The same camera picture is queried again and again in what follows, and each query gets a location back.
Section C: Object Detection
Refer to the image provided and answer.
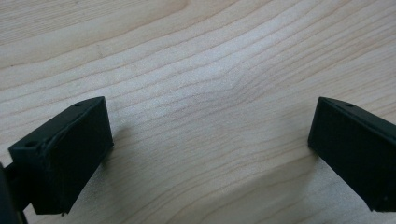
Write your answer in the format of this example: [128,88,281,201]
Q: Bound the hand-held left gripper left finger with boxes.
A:
[8,96,114,216]

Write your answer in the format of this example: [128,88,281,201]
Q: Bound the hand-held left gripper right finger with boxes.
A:
[307,96,396,213]

